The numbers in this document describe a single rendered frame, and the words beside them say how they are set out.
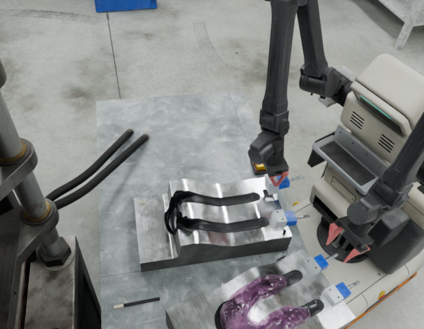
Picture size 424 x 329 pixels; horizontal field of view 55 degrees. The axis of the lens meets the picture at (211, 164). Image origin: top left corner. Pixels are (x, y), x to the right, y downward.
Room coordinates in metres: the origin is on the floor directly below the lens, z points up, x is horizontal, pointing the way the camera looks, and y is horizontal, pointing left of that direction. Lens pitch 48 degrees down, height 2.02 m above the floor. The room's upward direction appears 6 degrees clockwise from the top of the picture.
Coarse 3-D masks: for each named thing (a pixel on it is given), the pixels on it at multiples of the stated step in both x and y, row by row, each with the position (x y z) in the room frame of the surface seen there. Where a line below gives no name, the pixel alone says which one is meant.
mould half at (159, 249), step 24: (168, 192) 0.87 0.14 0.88; (216, 192) 0.89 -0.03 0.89; (240, 192) 0.90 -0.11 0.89; (144, 216) 0.77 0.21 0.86; (192, 216) 0.74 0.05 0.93; (216, 216) 0.78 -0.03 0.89; (240, 216) 0.80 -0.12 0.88; (264, 216) 0.80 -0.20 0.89; (144, 240) 0.68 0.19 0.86; (168, 240) 0.69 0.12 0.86; (192, 240) 0.65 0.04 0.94; (216, 240) 0.68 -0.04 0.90; (240, 240) 0.70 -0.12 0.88; (264, 240) 0.71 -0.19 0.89; (288, 240) 0.73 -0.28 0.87; (144, 264) 0.60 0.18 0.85; (168, 264) 0.62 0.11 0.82
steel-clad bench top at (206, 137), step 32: (192, 96) 1.52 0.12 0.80; (224, 96) 1.54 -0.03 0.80; (128, 128) 1.26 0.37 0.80; (160, 128) 1.28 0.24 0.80; (192, 128) 1.30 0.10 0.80; (224, 128) 1.32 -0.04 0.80; (256, 128) 1.34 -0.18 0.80; (128, 160) 1.07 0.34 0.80; (160, 160) 1.09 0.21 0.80; (192, 160) 1.11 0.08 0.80; (224, 160) 1.12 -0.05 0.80; (128, 192) 0.91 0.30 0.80; (160, 192) 0.93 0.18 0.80; (128, 224) 0.77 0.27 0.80; (128, 256) 0.65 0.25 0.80; (256, 256) 0.70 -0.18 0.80; (128, 288) 0.54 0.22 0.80; (160, 288) 0.55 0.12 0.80; (192, 288) 0.56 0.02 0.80; (128, 320) 0.44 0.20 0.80; (160, 320) 0.45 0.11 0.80
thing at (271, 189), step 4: (268, 176) 0.91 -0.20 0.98; (280, 176) 0.92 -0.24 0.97; (300, 176) 0.92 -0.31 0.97; (268, 180) 0.89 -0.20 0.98; (276, 180) 0.89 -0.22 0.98; (284, 180) 0.90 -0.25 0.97; (288, 180) 0.90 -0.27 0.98; (292, 180) 0.91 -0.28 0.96; (268, 184) 0.88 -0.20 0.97; (272, 184) 0.87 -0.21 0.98; (280, 184) 0.88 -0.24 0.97; (284, 184) 0.89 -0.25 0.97; (288, 184) 0.89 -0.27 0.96; (268, 188) 0.88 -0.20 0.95; (272, 188) 0.87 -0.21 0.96; (276, 188) 0.87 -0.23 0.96; (280, 188) 0.88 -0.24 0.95; (268, 192) 0.87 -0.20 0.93; (272, 192) 0.87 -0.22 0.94; (276, 192) 0.87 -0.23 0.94
